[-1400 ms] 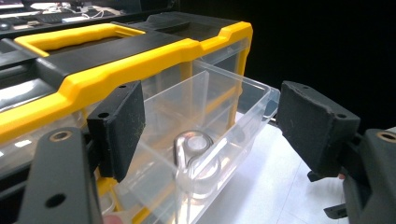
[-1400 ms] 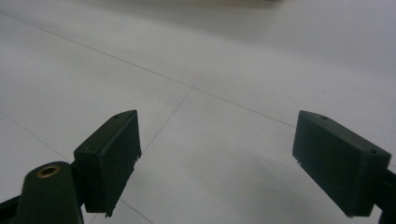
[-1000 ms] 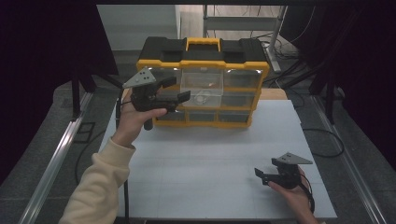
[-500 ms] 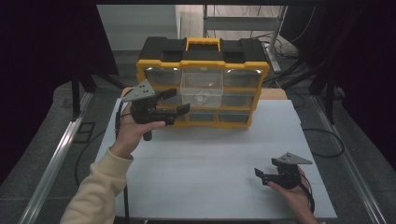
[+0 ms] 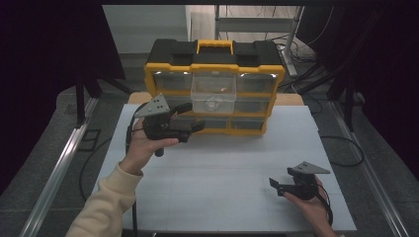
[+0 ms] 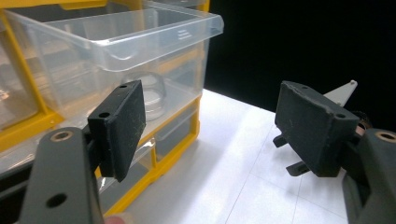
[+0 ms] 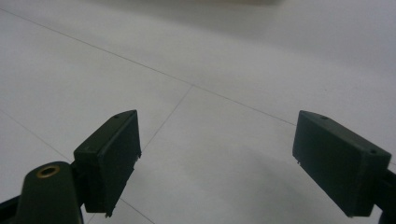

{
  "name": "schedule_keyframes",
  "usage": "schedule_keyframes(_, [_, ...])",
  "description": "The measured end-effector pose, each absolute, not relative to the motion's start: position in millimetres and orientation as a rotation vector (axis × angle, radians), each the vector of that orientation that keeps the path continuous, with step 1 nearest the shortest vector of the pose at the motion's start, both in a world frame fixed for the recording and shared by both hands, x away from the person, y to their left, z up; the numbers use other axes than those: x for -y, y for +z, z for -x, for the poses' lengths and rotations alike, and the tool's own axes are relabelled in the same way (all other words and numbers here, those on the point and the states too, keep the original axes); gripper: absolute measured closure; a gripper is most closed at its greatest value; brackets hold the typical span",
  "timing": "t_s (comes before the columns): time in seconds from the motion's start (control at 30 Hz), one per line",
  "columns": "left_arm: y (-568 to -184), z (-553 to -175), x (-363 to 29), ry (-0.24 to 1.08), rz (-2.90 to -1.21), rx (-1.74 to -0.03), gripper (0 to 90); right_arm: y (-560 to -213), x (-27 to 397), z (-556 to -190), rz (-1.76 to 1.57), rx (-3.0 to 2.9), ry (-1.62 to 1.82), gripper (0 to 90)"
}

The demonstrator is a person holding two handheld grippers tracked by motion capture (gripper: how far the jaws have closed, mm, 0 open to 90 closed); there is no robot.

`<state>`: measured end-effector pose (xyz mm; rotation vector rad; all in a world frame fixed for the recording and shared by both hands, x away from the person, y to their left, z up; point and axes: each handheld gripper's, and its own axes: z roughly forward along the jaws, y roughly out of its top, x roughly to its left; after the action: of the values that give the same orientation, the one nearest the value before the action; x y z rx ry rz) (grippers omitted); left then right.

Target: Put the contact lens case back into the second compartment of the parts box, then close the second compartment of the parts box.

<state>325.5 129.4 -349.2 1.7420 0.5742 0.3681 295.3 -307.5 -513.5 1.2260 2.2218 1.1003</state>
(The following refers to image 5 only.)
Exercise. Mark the black stand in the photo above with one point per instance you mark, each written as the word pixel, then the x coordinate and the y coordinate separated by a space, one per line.
pixel 349 102
pixel 80 102

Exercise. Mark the person's right hand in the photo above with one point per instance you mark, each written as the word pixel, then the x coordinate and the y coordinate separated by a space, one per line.
pixel 314 209

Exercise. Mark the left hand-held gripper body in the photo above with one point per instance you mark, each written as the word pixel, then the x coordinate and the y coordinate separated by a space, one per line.
pixel 154 107

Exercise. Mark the yellow black organizer cabinet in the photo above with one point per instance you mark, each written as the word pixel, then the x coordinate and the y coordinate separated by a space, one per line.
pixel 214 56

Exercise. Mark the aluminium floor rail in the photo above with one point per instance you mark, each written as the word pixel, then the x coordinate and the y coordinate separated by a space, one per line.
pixel 365 168
pixel 59 168

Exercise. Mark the person's left hand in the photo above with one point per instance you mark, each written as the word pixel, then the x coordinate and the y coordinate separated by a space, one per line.
pixel 138 151

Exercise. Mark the clear plastic drawer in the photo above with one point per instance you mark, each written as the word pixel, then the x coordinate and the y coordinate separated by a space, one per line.
pixel 227 98

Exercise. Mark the dark curtain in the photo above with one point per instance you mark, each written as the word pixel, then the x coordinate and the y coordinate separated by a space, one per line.
pixel 378 65
pixel 39 65

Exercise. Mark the grey metal frame stand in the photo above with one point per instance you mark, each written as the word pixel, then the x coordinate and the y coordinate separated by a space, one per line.
pixel 253 24

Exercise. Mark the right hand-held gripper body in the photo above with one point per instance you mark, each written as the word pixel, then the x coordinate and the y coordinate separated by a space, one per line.
pixel 306 168

